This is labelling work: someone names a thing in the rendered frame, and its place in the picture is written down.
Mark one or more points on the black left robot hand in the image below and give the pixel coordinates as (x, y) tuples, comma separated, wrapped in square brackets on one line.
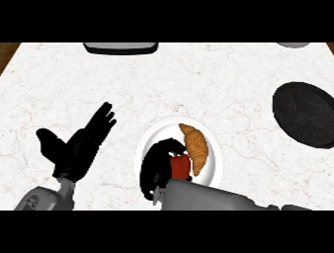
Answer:
[(78, 148)]

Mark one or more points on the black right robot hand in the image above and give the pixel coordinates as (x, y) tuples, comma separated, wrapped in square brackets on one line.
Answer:
[(155, 164)]

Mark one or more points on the red bell pepper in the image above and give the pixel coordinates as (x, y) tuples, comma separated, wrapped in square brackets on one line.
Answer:
[(180, 166)]

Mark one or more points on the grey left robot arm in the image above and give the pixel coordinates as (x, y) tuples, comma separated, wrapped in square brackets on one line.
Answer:
[(47, 197)]

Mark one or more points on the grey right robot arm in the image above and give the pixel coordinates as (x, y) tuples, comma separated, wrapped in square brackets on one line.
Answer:
[(213, 197)]

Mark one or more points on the white plate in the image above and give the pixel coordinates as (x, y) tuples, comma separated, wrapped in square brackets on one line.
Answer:
[(214, 154)]

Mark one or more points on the black frying pan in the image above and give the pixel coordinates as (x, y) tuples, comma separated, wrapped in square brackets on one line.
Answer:
[(310, 115)]

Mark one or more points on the brown croissant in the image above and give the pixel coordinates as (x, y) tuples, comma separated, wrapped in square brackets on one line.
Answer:
[(196, 148)]

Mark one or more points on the grey round object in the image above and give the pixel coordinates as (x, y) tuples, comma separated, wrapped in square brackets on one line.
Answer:
[(292, 44)]

